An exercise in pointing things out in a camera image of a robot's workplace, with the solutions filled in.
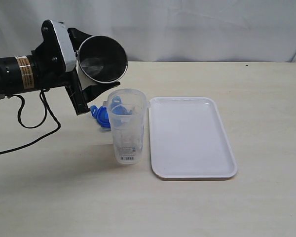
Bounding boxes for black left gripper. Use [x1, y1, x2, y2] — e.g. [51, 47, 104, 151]
[31, 20, 120, 115]

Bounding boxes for stainless steel tumbler cup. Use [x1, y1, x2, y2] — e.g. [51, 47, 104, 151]
[77, 36, 128, 84]

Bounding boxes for blue plastic container lid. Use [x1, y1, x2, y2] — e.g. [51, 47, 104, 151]
[90, 94, 136, 130]

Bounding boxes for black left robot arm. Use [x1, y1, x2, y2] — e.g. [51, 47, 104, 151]
[0, 19, 128, 115]

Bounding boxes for clear plastic tall container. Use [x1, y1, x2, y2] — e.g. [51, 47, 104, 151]
[103, 88, 148, 165]

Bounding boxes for white rectangular plastic tray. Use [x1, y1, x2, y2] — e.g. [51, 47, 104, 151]
[149, 97, 238, 180]

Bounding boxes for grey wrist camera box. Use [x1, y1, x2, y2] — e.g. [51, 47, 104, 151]
[51, 21, 76, 73]

